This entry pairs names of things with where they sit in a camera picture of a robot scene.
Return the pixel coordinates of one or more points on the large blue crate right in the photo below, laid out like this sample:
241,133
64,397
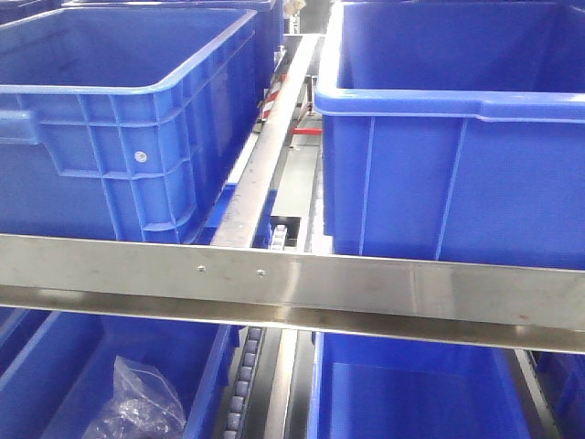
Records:
454,130

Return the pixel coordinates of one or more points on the blue crate lower left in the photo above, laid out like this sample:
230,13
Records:
63,375

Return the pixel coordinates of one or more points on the large blue crate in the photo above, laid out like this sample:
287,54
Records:
123,123
454,130

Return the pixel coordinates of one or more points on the large blue crate left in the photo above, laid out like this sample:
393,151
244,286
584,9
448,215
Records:
123,123

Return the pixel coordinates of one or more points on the steel divider rail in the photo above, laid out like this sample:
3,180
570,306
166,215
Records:
243,214

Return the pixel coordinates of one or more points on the blue crate lower right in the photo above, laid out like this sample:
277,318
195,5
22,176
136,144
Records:
376,387

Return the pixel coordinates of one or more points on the clear plastic bag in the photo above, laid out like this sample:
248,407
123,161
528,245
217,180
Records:
144,404

